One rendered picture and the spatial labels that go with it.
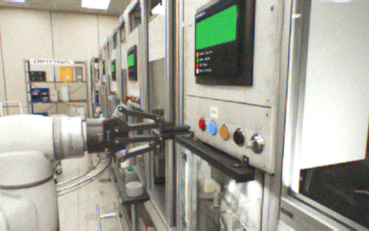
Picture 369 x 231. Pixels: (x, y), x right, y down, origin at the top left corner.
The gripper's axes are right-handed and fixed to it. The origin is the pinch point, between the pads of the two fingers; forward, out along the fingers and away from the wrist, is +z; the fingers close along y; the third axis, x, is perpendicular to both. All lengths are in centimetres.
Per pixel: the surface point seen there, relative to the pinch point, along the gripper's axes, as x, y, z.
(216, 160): -9.1, -5.7, 6.5
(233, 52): -11.8, 17.3, 8.3
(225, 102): -5.2, 6.8, 10.6
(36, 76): 600, 16, -114
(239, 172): -17.8, -5.4, 6.6
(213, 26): -3.0, 24.0, 8.3
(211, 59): -2.4, 16.7, 8.3
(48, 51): 709, 80, -97
